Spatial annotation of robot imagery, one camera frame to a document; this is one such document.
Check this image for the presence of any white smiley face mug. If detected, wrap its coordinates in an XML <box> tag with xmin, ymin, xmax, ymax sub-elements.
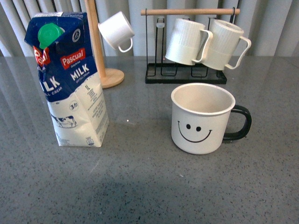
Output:
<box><xmin>171</xmin><ymin>83</ymin><xmax>252</xmax><ymax>154</ymax></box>

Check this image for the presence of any blue white milk carton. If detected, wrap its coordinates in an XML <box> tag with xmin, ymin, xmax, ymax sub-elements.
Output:
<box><xmin>25</xmin><ymin>12</ymin><xmax>109</xmax><ymax>147</ymax></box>

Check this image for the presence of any small white hanging cup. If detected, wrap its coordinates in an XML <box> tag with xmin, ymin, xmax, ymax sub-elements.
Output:
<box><xmin>98</xmin><ymin>11</ymin><xmax>135</xmax><ymax>53</ymax></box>

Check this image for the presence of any wooden mug tree stand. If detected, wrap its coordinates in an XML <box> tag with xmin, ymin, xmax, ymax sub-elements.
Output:
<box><xmin>85</xmin><ymin>0</ymin><xmax>124</xmax><ymax>89</ymax></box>

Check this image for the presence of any white ribbed mug left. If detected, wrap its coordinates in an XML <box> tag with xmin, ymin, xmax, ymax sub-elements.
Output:
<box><xmin>165</xmin><ymin>18</ymin><xmax>213</xmax><ymax>65</ymax></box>

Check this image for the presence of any white ribbed mug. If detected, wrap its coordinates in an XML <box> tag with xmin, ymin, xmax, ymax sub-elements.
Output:
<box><xmin>165</xmin><ymin>18</ymin><xmax>213</xmax><ymax>65</ymax></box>
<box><xmin>201</xmin><ymin>19</ymin><xmax>251</xmax><ymax>70</ymax></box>

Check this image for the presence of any white ribbed mug right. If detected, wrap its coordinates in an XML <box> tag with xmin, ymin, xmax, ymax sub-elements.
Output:
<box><xmin>201</xmin><ymin>19</ymin><xmax>251</xmax><ymax>70</ymax></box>

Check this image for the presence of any white pleated curtain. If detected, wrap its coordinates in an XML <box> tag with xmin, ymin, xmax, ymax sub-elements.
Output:
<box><xmin>0</xmin><ymin>0</ymin><xmax>299</xmax><ymax>56</ymax></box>

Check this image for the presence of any black wire mug rack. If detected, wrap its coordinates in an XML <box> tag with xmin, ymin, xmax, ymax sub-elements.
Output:
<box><xmin>141</xmin><ymin>7</ymin><xmax>240</xmax><ymax>84</ymax></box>

